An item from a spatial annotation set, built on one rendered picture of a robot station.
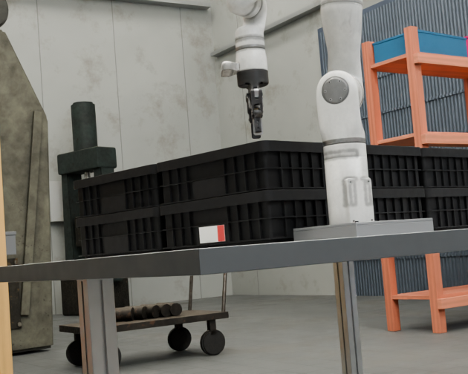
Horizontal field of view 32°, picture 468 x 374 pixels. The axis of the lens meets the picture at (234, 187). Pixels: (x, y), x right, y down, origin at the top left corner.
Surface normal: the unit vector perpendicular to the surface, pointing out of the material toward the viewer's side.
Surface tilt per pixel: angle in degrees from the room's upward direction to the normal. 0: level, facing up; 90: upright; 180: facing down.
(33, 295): 90
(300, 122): 90
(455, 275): 90
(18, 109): 90
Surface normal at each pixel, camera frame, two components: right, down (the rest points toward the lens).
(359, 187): 0.42, -0.10
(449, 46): 0.63, -0.11
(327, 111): -0.51, 0.01
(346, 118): -0.18, -0.06
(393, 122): -0.85, 0.03
